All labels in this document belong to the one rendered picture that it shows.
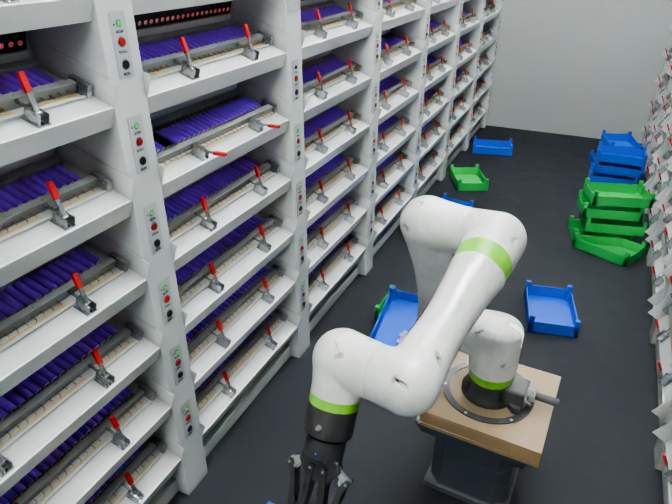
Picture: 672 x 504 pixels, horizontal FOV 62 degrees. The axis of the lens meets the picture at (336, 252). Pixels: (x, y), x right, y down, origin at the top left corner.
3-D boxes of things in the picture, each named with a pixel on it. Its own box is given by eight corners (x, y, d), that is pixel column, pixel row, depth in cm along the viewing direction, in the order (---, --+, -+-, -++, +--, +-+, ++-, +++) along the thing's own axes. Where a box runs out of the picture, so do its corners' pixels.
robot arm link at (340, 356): (338, 317, 108) (306, 323, 98) (396, 337, 101) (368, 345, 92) (324, 386, 109) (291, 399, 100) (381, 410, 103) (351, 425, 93)
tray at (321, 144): (366, 134, 245) (377, 105, 237) (301, 180, 197) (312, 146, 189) (327, 113, 249) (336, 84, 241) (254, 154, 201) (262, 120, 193)
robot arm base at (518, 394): (560, 397, 158) (564, 381, 155) (549, 432, 147) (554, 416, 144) (470, 367, 169) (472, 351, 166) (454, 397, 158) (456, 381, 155)
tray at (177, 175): (285, 131, 180) (293, 105, 174) (159, 201, 132) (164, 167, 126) (234, 104, 183) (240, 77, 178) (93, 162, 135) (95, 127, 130)
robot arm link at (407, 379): (449, 286, 120) (448, 245, 113) (502, 301, 114) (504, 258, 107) (365, 415, 97) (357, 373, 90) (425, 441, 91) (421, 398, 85)
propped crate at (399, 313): (414, 365, 220) (414, 353, 215) (367, 351, 228) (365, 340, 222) (437, 307, 238) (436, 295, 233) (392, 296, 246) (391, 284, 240)
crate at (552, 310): (577, 338, 235) (581, 322, 232) (527, 331, 240) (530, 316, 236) (568, 299, 261) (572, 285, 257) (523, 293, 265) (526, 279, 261)
